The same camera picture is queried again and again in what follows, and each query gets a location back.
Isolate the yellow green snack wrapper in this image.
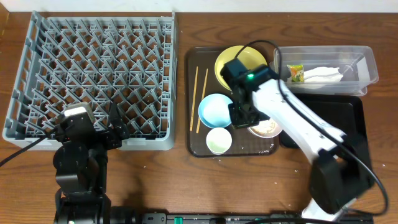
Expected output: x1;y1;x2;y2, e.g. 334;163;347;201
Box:
287;65;304;82

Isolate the brown serving tray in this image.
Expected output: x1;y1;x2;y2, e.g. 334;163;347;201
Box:
185;47;279;157

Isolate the black waste tray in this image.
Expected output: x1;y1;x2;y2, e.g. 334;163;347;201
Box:
278;93;365;153

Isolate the grey dish rack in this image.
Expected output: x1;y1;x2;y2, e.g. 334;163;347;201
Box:
2;12;178;151

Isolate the black rail at table edge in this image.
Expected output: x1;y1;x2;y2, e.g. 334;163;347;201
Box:
141;212;374;224

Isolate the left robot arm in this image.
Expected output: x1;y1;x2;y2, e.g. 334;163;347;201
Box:
53;102;140;224

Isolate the clear plastic bin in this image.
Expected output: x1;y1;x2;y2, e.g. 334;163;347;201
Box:
273;45;379;96

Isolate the blue bowl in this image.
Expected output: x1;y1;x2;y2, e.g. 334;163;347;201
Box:
198;93;232;128

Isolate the yellow plate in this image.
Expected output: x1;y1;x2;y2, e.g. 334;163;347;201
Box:
215;45;267;90

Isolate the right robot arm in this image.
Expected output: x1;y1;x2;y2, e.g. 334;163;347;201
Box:
221;60;375;222

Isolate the white pink bowl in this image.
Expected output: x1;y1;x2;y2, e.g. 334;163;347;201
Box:
248;119;282;138

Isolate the white paper napkin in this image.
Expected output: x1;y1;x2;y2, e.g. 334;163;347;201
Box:
304;67;343;82

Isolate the small white cup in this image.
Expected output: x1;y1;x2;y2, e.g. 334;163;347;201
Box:
206;128;233;155

